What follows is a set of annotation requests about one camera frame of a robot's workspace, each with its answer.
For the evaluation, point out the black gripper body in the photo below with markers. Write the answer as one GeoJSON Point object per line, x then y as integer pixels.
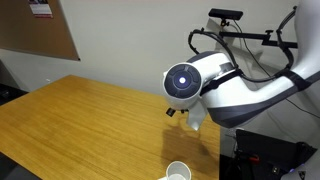
{"type": "Point", "coordinates": [170, 112]}

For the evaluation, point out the white ceramic cup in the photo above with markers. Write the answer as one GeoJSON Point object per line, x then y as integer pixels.
{"type": "Point", "coordinates": [171, 169]}

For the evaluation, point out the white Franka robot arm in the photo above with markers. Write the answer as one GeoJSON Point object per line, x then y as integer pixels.
{"type": "Point", "coordinates": [233, 93]}

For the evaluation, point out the brown cork notice board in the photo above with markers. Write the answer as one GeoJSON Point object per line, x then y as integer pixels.
{"type": "Point", "coordinates": [33, 36]}

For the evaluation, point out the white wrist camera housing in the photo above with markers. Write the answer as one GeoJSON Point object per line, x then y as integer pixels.
{"type": "Point", "coordinates": [196, 115]}

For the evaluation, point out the black stereo camera bar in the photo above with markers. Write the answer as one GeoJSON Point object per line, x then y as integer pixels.
{"type": "Point", "coordinates": [226, 14]}

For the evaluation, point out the small white wall socket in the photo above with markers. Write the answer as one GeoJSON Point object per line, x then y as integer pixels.
{"type": "Point", "coordinates": [48, 80]}

